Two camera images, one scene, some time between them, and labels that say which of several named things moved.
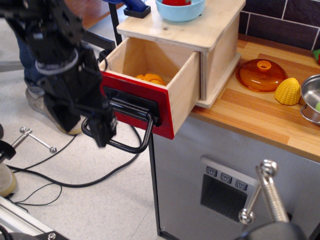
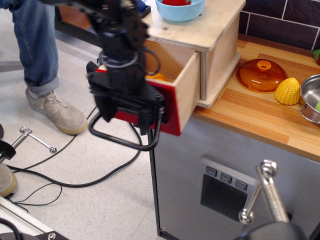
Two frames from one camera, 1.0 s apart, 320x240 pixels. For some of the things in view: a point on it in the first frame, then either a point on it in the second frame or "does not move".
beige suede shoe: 39,105 does not move
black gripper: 74,78 to 119,81
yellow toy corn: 288,92 does not move
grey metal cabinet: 207,176 does not move
